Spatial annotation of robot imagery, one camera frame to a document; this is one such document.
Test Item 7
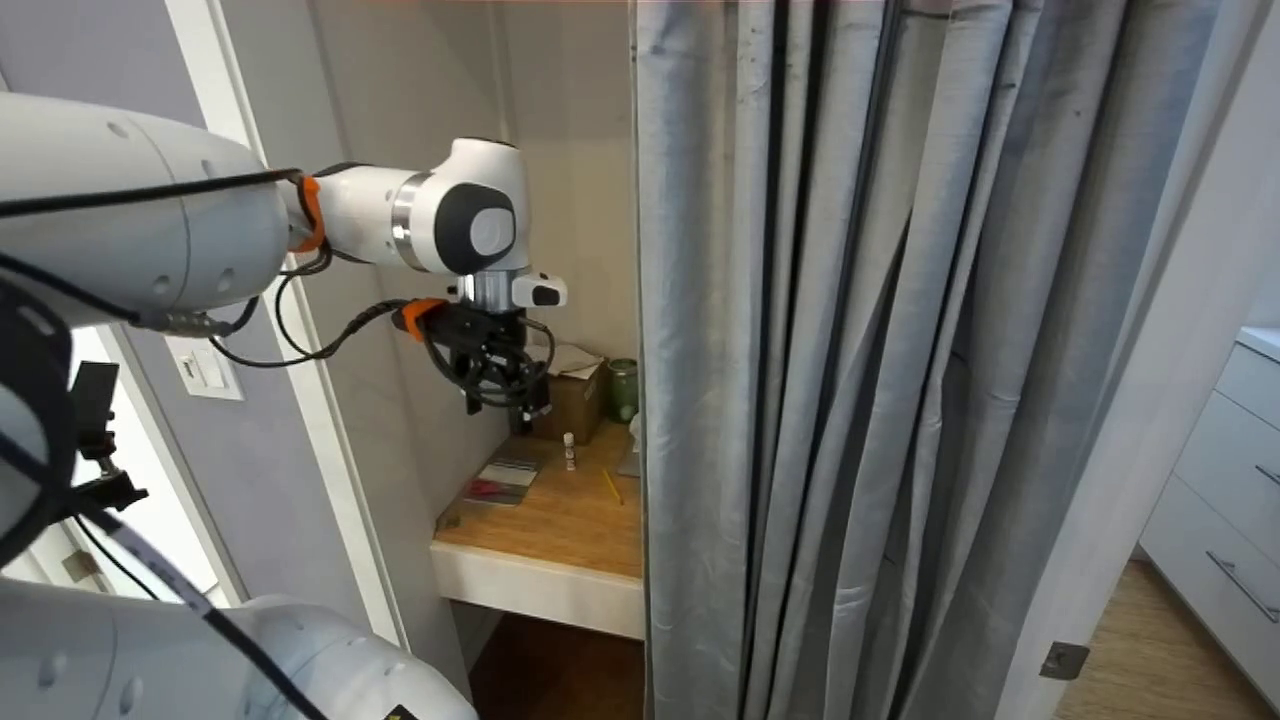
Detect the wooden shelf board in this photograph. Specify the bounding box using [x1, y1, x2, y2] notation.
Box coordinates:
[428, 415, 646, 644]

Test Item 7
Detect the white wooden shelf frame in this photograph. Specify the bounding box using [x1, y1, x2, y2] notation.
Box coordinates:
[163, 0, 413, 653]

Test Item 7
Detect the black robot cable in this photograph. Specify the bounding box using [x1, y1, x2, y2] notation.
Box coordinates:
[0, 165, 432, 377]

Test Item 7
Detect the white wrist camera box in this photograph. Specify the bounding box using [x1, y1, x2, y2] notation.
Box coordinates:
[444, 270, 571, 315]

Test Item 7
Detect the brown cardboard box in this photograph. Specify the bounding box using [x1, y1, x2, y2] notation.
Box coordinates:
[534, 341, 614, 445]

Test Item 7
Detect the yellow pencil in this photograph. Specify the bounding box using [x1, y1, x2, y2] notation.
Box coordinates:
[590, 464, 639, 511]

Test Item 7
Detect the white door jamb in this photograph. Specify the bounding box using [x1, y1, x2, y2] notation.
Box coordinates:
[991, 0, 1280, 720]

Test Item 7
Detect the white drawer cabinet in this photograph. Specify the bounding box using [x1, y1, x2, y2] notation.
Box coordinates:
[1137, 325, 1280, 714]

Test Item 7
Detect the white light switch plate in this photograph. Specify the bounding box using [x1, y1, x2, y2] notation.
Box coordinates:
[163, 331, 247, 406]

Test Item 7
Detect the white grey book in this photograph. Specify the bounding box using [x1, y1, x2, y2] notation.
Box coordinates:
[454, 442, 551, 511]

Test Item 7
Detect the green can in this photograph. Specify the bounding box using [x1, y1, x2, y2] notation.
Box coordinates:
[606, 356, 639, 430]

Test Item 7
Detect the grey curtain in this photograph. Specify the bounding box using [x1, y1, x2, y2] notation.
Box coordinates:
[633, 0, 1254, 720]

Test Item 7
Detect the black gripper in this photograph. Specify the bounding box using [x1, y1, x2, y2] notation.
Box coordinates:
[428, 304, 554, 433]

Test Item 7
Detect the black clamp bracket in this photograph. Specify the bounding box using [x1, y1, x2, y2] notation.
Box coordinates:
[0, 274, 153, 571]

